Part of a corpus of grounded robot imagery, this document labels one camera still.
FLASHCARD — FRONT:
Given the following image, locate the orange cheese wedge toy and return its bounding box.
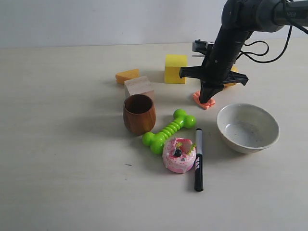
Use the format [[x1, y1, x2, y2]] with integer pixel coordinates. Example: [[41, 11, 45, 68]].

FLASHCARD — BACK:
[[115, 69, 139, 84]]

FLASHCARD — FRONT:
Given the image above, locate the yellow cube block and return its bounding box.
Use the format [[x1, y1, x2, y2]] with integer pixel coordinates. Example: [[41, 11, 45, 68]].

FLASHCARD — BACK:
[[164, 54, 188, 84]]

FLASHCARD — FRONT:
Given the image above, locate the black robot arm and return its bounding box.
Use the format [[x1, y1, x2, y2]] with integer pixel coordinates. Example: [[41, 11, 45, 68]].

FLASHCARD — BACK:
[[180, 0, 308, 103]]

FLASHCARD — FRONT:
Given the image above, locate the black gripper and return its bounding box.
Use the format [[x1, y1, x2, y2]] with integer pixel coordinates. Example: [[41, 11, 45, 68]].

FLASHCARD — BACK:
[[180, 66, 248, 103]]

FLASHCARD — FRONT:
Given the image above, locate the green bone chew toy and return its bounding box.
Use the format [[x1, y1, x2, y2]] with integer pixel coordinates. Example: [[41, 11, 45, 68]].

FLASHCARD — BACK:
[[142, 109, 196, 155]]

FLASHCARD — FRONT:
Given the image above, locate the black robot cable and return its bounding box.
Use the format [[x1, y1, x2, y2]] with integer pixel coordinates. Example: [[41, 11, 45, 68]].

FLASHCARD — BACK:
[[237, 14, 308, 64]]

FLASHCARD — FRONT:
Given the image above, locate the pink frosted donut toy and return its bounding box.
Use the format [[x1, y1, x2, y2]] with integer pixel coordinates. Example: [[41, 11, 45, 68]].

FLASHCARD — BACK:
[[162, 138, 196, 174]]

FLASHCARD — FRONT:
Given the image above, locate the white ceramic bowl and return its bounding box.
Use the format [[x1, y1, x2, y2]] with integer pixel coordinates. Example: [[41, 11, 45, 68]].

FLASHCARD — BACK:
[[216, 103, 280, 154]]

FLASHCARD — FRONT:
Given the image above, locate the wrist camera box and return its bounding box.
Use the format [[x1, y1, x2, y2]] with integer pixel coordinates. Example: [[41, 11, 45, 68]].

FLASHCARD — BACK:
[[192, 39, 214, 57]]

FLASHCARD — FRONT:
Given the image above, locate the brown wooden cup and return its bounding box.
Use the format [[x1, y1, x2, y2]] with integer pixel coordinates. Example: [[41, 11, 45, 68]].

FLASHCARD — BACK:
[[122, 94, 156, 136]]

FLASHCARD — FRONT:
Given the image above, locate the black white marker pen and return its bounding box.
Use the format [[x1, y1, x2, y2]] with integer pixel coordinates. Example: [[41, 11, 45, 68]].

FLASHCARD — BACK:
[[194, 128, 204, 192]]

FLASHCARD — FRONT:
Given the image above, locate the light wooden cube block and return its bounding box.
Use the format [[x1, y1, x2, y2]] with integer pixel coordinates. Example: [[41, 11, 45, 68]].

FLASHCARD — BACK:
[[124, 76, 154, 101]]

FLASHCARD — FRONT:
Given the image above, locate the pink toy meat piece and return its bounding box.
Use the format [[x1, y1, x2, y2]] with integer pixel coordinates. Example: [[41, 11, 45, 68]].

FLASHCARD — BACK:
[[192, 90, 216, 110]]

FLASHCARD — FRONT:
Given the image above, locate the yellow lemon with sticker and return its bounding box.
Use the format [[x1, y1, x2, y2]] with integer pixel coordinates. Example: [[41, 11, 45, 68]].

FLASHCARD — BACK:
[[224, 65, 238, 88]]

